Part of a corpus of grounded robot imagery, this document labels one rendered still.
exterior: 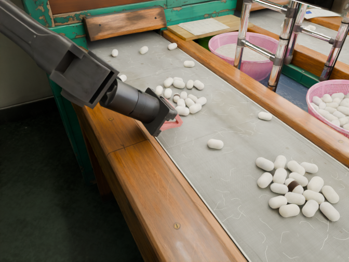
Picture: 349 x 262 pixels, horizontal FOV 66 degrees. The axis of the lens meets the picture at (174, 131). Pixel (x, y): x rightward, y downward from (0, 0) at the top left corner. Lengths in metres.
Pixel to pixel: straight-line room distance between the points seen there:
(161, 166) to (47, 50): 0.28
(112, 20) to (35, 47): 0.58
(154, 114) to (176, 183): 0.14
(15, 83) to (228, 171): 1.70
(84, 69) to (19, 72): 1.57
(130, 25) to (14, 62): 1.09
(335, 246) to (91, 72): 0.47
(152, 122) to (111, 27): 0.56
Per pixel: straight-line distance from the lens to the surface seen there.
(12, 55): 1.97
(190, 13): 1.22
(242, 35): 0.85
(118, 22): 1.04
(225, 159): 0.57
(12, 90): 2.07
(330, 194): 0.56
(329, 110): 0.81
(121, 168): 0.52
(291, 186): 0.54
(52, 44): 0.47
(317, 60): 1.02
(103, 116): 0.66
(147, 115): 0.52
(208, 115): 0.69
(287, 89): 0.99
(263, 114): 0.69
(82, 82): 0.45
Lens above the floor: 1.14
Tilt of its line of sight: 40 degrees down
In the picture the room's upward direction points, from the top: straight up
